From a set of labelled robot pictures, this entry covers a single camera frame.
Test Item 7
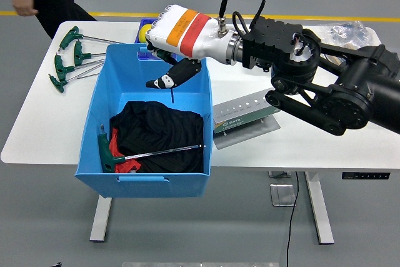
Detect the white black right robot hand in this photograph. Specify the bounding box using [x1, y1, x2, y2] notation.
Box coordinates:
[144, 4, 234, 89]

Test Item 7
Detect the person's left hand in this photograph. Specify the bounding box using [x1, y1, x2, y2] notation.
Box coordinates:
[11, 0, 39, 18]

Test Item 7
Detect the small green T-handle hex key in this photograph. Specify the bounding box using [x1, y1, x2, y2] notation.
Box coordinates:
[156, 49, 178, 104]

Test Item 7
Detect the green grey SATA tool rack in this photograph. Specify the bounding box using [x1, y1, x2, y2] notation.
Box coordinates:
[212, 93, 282, 136]

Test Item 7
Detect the large green T-handle hex key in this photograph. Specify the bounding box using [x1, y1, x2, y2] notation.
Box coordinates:
[97, 125, 206, 173]

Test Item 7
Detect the person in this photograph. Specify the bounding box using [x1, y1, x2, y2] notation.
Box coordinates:
[4, 0, 98, 40]

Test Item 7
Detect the yellow ball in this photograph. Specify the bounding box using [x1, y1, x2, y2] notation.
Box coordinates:
[139, 24, 153, 44]

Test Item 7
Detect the small dark blue parts tray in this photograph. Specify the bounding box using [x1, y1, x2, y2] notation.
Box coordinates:
[134, 18, 161, 61]

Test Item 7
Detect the white table leg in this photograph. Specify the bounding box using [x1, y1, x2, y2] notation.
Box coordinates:
[304, 171, 335, 245]
[89, 194, 113, 243]

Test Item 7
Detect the large blue plastic bin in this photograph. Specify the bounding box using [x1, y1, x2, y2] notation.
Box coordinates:
[74, 43, 214, 198]

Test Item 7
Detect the black cloth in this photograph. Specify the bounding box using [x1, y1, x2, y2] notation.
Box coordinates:
[109, 100, 206, 174]

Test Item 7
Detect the red cloth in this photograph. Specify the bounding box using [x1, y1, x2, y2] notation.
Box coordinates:
[109, 128, 141, 174]

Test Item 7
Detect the clear plastic parts bag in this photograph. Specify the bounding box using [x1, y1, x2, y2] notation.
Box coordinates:
[324, 20, 376, 52]

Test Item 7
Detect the square metal floor plate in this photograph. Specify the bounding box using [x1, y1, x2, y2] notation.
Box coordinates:
[269, 183, 297, 207]

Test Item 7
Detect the black table control panel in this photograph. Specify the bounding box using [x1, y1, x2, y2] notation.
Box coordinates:
[341, 171, 391, 180]

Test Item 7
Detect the black floor cable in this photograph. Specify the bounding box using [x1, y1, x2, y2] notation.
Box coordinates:
[286, 171, 299, 267]

